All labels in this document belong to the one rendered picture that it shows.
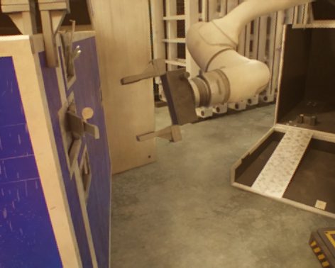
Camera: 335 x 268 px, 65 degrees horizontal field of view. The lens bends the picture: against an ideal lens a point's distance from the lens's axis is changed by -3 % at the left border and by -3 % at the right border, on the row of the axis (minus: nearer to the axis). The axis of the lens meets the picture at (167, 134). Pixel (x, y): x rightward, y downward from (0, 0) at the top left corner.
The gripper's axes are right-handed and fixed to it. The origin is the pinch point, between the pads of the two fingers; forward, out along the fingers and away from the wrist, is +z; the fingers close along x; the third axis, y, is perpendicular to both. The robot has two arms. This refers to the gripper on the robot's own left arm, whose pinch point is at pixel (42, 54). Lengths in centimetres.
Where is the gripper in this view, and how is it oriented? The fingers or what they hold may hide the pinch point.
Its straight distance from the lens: 46.1
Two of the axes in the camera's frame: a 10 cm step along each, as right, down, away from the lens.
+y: -1.7, -1.9, 9.7
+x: -9.8, 1.0, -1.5
